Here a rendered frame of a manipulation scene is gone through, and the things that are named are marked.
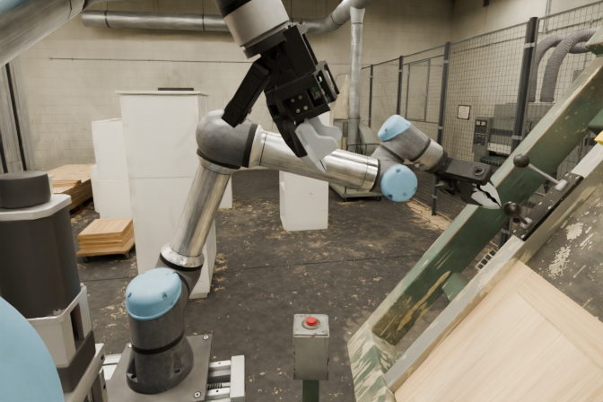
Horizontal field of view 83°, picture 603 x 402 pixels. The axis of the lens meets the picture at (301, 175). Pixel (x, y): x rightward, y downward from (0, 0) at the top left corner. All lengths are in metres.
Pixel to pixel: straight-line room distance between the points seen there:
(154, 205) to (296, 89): 2.60
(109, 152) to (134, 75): 4.41
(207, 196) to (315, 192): 3.68
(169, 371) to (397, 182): 0.65
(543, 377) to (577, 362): 0.07
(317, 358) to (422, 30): 9.23
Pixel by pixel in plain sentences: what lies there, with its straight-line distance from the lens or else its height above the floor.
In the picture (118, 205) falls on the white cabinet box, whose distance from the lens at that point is 4.90.
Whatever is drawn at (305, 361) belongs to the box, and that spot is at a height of 0.83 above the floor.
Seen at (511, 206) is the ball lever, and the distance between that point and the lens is 0.92.
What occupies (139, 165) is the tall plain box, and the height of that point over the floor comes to 1.19.
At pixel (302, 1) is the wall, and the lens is 9.10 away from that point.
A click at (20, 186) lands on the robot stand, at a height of 1.56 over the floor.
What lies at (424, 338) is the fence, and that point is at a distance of 1.08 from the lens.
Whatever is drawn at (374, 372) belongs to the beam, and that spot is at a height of 0.89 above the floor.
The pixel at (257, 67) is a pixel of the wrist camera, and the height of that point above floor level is 1.71.
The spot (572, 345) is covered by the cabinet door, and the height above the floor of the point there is 1.23.
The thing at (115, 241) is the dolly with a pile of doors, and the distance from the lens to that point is 4.26.
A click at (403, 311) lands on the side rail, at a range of 1.28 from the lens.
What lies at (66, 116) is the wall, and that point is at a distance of 9.52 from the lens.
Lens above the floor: 1.67
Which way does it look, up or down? 12 degrees down
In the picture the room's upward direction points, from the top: straight up
